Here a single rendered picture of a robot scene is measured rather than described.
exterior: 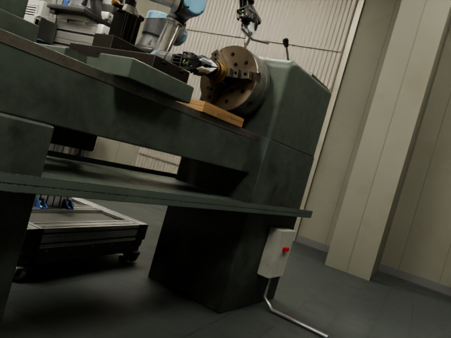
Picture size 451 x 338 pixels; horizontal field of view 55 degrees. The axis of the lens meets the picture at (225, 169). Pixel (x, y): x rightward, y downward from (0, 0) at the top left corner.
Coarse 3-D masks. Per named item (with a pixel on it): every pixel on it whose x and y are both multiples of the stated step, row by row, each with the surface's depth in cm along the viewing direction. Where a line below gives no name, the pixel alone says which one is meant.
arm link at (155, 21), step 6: (150, 12) 235; (156, 12) 235; (162, 12) 236; (150, 18) 235; (156, 18) 235; (162, 18) 236; (144, 24) 237; (150, 24) 235; (156, 24) 235; (162, 24) 237; (144, 30) 236; (150, 30) 235; (156, 30) 235
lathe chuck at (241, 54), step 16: (224, 48) 205; (240, 48) 200; (240, 64) 199; (256, 64) 195; (208, 80) 208; (224, 80) 208; (224, 96) 202; (240, 96) 197; (256, 96) 198; (240, 112) 204
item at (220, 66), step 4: (212, 60) 190; (216, 64) 188; (220, 64) 190; (224, 64) 193; (220, 68) 190; (224, 68) 192; (212, 72) 196; (216, 72) 188; (220, 72) 190; (224, 72) 192; (208, 76) 190; (212, 76) 189; (216, 76) 191; (220, 76) 191; (224, 76) 193; (212, 80) 196; (216, 80) 193; (220, 80) 194
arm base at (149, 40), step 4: (144, 32) 236; (148, 32) 235; (140, 36) 238; (144, 36) 235; (148, 36) 235; (152, 36) 235; (156, 36) 236; (140, 40) 235; (144, 40) 234; (148, 40) 234; (152, 40) 235; (156, 40) 236; (136, 44) 236; (140, 44) 234; (144, 44) 233; (148, 44) 234; (152, 44) 235; (152, 48) 234
